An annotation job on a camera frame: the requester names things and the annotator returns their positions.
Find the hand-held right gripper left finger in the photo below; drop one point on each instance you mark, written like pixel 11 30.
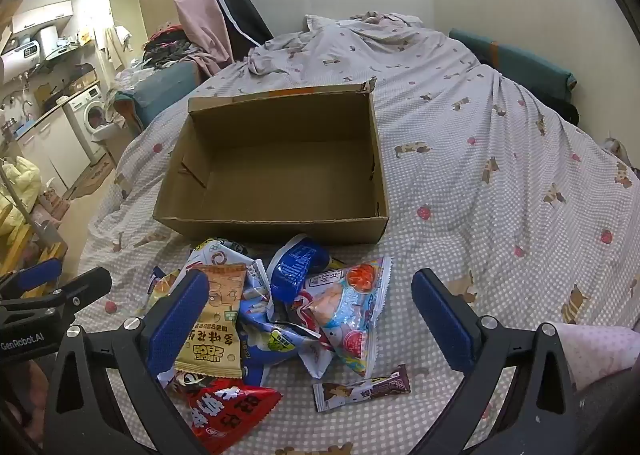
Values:
pixel 177 322

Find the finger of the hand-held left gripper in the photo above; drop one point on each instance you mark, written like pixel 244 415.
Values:
pixel 85 286
pixel 39 274

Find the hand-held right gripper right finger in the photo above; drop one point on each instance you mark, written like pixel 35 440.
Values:
pixel 442 317

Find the yellow gold snack packet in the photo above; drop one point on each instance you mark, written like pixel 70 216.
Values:
pixel 161 287

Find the pale snack packet red label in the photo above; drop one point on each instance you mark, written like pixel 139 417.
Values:
pixel 345 320

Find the brown cardboard box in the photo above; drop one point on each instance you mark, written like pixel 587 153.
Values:
pixel 280 175

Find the tan orange snack packet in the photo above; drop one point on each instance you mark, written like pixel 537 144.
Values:
pixel 216 330

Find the white snack packet blue swirl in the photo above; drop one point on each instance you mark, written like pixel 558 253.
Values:
pixel 220 252

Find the yellow jacket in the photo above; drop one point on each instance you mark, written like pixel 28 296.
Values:
pixel 17 190

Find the brown door mat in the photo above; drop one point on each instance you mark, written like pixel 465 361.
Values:
pixel 92 180

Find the brown white snack bar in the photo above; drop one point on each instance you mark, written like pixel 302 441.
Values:
pixel 360 387

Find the dark blue snack packet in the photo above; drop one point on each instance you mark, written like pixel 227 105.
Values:
pixel 292 270

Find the white kitchen cabinet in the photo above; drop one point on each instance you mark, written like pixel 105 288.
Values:
pixel 55 145

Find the printed checkered bed sheet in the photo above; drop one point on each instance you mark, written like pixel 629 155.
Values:
pixel 475 185

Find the pink dotted cloth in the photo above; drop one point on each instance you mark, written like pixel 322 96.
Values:
pixel 600 350

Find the white washing machine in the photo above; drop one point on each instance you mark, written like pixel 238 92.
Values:
pixel 85 110

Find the teal sofa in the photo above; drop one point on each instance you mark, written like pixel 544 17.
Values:
pixel 160 85

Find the white water heater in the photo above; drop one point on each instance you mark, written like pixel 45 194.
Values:
pixel 22 59

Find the hanging white towel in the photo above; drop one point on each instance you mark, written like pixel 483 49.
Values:
pixel 117 45

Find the pile of clothes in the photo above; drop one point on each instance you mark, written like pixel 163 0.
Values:
pixel 167 47

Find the teal mat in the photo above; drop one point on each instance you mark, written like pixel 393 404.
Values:
pixel 525 65

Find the pink curtain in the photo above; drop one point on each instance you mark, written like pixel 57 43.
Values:
pixel 192 0

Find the white wall cabinet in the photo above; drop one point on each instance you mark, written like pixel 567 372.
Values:
pixel 42 15

